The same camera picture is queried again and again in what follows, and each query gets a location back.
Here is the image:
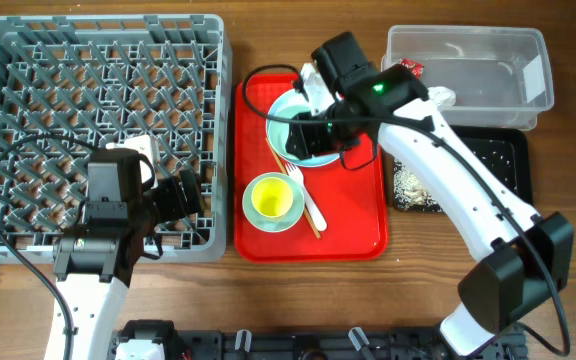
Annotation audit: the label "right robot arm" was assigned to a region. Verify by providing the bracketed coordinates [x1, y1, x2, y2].
[290, 32, 574, 357]

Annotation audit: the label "red plastic serving tray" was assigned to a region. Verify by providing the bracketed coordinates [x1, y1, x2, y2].
[233, 88, 389, 263]

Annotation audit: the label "grey plastic dishwasher rack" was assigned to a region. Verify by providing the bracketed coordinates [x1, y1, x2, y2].
[0, 14, 232, 264]

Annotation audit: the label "small light blue bowl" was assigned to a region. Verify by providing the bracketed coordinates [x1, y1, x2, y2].
[242, 172, 305, 233]

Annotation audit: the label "wooden chopstick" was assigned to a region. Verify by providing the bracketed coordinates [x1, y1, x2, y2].
[264, 137, 322, 240]

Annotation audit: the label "rice and food scraps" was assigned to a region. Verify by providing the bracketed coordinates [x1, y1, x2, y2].
[393, 139, 519, 211]

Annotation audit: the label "white plastic fork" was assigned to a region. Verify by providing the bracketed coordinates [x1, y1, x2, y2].
[285, 163, 327, 231]

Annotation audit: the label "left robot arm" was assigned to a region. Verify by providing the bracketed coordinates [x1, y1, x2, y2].
[45, 148, 204, 359]

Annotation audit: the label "red snack wrapper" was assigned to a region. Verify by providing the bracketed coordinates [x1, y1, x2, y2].
[399, 58, 424, 79]

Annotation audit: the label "yellow cup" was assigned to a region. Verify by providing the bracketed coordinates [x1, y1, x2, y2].
[251, 175, 294, 219]

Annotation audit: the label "light green bowl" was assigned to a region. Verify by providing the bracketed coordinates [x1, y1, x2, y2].
[267, 105, 309, 162]

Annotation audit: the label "white tissue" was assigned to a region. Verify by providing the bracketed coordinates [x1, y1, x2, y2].
[428, 86, 456, 107]

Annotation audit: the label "large light blue plate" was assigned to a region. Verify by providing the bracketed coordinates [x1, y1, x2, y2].
[266, 90, 339, 168]

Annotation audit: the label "black rectangular tray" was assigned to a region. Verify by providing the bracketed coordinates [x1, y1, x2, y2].
[393, 126, 534, 213]

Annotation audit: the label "clear plastic waste bin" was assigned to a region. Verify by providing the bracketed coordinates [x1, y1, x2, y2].
[381, 25, 554, 131]

